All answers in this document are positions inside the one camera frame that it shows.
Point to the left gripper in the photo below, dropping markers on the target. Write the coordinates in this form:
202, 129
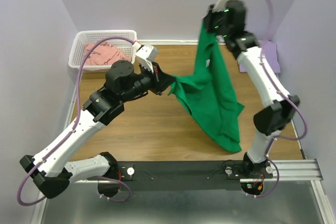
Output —
158, 80

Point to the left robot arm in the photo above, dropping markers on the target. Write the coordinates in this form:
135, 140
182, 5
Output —
51, 170

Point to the pink t-shirt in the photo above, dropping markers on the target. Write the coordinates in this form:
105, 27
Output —
106, 54

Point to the green t-shirt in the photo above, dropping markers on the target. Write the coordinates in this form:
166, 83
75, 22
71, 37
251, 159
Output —
209, 96

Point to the folded purple t-shirt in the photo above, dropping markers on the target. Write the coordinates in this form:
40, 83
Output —
271, 56

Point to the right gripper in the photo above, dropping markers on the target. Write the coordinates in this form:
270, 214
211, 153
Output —
210, 21

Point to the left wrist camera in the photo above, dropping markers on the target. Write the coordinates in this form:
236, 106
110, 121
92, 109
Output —
146, 56

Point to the aluminium rail frame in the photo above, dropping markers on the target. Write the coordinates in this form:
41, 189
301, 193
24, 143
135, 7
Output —
52, 171

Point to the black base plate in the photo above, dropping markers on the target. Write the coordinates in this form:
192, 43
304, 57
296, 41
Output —
192, 175

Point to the white plastic basket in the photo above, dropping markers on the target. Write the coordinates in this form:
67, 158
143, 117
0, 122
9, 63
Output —
85, 40

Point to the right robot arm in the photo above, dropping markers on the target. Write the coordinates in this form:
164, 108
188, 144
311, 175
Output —
279, 105

